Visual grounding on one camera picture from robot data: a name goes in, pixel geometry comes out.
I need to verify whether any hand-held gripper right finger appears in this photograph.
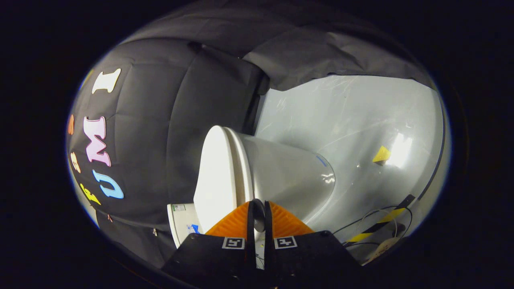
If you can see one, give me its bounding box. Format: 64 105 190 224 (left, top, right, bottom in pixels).
264 200 362 288

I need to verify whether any white toilet seat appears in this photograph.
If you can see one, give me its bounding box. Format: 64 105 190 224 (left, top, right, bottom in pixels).
223 128 255 201

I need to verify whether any yellow tape piece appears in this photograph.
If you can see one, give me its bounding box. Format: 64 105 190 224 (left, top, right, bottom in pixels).
372 145 391 164

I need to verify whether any black backdrop cloth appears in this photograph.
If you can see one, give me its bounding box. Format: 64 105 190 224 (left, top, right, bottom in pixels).
66 0 436 269

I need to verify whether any black lid pull tab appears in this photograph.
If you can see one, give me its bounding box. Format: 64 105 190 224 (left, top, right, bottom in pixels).
253 199 266 233

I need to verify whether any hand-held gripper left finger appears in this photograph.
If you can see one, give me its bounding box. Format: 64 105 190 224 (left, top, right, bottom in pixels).
161 199 257 288

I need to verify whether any white cable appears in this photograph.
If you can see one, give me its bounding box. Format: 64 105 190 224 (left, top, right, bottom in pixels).
361 209 399 238

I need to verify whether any black yellow striped tape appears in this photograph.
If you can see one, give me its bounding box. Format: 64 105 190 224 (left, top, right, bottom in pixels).
346 194 416 243

